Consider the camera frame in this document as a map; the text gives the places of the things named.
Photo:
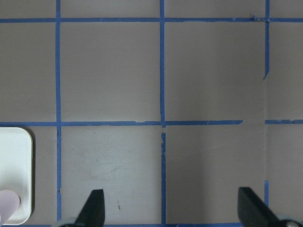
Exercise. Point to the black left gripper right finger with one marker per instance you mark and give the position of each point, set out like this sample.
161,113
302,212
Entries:
252,211

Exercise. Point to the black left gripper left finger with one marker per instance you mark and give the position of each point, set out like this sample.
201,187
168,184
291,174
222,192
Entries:
93,212

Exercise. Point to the pink plastic cup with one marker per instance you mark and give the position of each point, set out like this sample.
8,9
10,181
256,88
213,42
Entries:
9,203

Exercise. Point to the white plastic tray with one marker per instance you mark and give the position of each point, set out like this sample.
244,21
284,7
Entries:
17,170

